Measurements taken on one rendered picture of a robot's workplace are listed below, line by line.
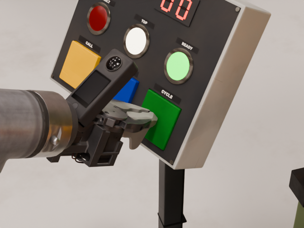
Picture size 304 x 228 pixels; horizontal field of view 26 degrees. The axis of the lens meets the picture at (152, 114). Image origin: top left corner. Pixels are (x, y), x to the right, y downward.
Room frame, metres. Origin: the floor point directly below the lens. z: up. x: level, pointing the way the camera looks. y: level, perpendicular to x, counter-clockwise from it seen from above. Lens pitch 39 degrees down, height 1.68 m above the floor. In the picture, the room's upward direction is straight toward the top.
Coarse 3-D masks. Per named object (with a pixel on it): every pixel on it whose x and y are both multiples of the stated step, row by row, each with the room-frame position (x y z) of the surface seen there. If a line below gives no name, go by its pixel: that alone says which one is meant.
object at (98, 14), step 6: (96, 6) 1.02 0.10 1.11; (90, 12) 1.02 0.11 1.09; (96, 12) 1.01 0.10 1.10; (102, 12) 1.01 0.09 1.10; (90, 18) 1.02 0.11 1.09; (96, 18) 1.01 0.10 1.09; (102, 18) 1.00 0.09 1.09; (90, 24) 1.01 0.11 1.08; (96, 24) 1.00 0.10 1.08; (102, 24) 0.99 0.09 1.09; (96, 30) 0.99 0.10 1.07
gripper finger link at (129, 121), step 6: (120, 120) 0.74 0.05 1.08; (126, 120) 0.74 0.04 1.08; (132, 120) 0.75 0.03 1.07; (138, 120) 0.76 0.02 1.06; (144, 120) 0.77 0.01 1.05; (150, 120) 0.78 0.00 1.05; (120, 126) 0.73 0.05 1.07; (126, 126) 0.73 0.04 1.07; (132, 126) 0.74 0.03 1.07; (138, 126) 0.74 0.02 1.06; (144, 126) 0.76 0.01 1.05; (132, 132) 0.74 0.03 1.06
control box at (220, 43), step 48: (96, 0) 1.03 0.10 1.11; (144, 0) 0.97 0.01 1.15; (192, 0) 0.91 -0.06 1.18; (240, 0) 0.90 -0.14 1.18; (96, 48) 0.98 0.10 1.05; (144, 48) 0.91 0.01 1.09; (192, 48) 0.86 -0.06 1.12; (240, 48) 0.85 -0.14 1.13; (144, 96) 0.87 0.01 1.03; (192, 96) 0.82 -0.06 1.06; (144, 144) 0.81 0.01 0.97; (192, 144) 0.79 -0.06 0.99
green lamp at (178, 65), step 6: (174, 54) 0.87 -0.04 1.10; (180, 54) 0.87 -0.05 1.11; (168, 60) 0.87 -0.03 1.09; (174, 60) 0.87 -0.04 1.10; (180, 60) 0.86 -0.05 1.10; (186, 60) 0.86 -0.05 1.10; (168, 66) 0.87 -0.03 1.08; (174, 66) 0.86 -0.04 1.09; (180, 66) 0.85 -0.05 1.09; (186, 66) 0.85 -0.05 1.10; (168, 72) 0.86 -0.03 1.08; (174, 72) 0.85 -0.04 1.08; (180, 72) 0.85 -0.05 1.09; (186, 72) 0.84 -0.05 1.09; (174, 78) 0.85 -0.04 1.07; (180, 78) 0.84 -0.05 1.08
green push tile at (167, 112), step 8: (152, 96) 0.85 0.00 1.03; (160, 96) 0.85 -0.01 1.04; (144, 104) 0.85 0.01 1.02; (152, 104) 0.84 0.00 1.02; (160, 104) 0.84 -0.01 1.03; (168, 104) 0.83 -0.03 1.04; (160, 112) 0.83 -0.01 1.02; (168, 112) 0.82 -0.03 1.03; (176, 112) 0.81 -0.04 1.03; (160, 120) 0.82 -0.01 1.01; (168, 120) 0.81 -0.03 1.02; (176, 120) 0.81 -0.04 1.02; (152, 128) 0.82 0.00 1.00; (160, 128) 0.81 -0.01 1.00; (168, 128) 0.80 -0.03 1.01; (152, 136) 0.81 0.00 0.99; (160, 136) 0.80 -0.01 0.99; (168, 136) 0.80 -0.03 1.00; (160, 144) 0.79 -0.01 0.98
